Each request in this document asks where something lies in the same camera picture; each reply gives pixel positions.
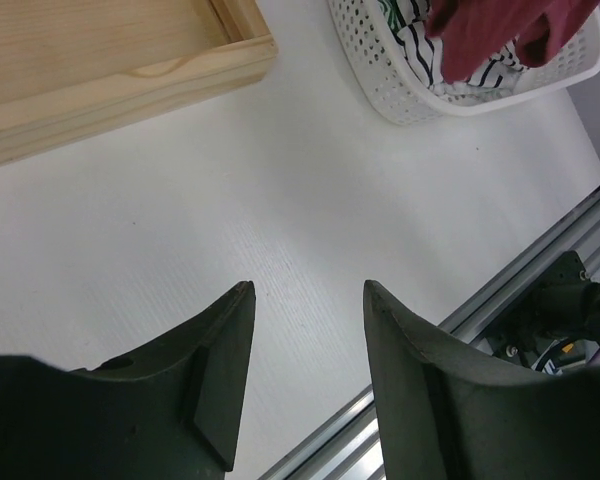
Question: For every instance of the aluminium mounting rail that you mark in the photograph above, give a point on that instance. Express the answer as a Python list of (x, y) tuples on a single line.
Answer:
[(348, 444)]

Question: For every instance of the white perforated plastic basket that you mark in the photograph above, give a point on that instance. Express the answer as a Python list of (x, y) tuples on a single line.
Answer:
[(394, 91)]

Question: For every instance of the green white garment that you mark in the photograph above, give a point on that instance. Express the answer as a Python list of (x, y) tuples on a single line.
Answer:
[(396, 14)]

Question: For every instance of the wooden clothes rack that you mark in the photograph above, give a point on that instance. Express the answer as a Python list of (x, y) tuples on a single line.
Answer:
[(73, 69)]

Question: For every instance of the black white striped garment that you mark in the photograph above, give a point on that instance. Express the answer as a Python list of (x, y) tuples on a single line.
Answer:
[(496, 78)]

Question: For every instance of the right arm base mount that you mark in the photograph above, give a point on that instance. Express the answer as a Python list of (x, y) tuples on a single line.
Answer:
[(549, 327)]

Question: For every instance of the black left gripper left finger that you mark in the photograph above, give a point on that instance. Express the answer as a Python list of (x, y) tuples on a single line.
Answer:
[(169, 409)]

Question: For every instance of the red tank top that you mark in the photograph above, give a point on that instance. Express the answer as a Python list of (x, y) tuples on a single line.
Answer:
[(473, 30)]

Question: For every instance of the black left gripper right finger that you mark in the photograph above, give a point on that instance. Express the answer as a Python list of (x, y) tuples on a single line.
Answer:
[(446, 410)]

